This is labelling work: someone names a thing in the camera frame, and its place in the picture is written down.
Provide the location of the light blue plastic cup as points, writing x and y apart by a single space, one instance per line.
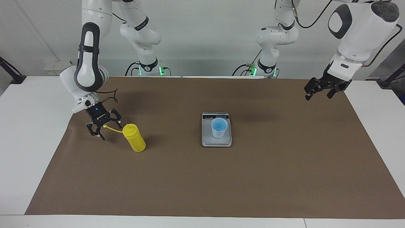
219 131

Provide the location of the black clamp stand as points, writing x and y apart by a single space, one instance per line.
387 83
15 77

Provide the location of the brown table mat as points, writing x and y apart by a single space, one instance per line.
202 177

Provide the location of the silver digital kitchen scale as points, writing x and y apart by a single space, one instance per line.
207 139

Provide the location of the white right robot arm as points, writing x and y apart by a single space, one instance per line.
95 12

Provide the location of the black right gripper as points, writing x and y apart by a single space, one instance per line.
98 115

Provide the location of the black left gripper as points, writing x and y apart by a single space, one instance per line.
329 84

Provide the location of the yellow squeeze bottle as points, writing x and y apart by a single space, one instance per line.
136 141

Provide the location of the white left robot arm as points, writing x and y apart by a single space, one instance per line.
360 34

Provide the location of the white wall socket box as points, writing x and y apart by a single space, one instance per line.
52 69

